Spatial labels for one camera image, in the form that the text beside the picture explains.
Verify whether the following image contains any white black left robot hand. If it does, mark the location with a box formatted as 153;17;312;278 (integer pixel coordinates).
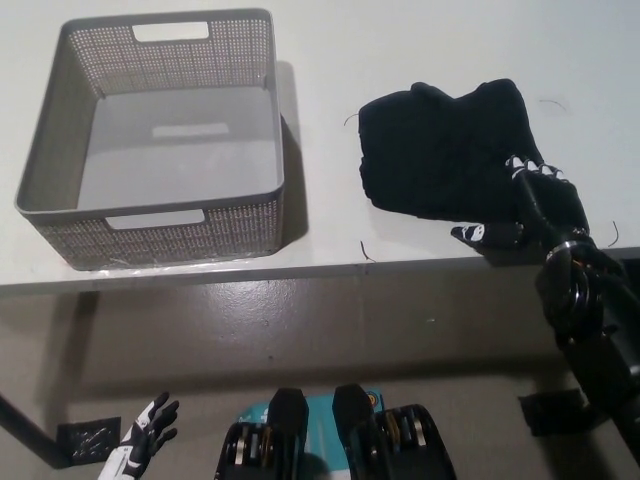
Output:
98;392;180;480

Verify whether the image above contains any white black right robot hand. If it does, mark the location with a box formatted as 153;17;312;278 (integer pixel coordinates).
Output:
449;154;590;249

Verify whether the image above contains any black t-shirt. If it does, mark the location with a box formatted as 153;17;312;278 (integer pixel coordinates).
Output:
357;77;556;225

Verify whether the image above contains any black floor tape square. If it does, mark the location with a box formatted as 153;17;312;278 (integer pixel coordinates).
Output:
518;389;596;439
56;415;123;464

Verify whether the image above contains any grey perforated plastic basket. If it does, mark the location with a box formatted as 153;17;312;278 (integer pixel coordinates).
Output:
14;7;287;271

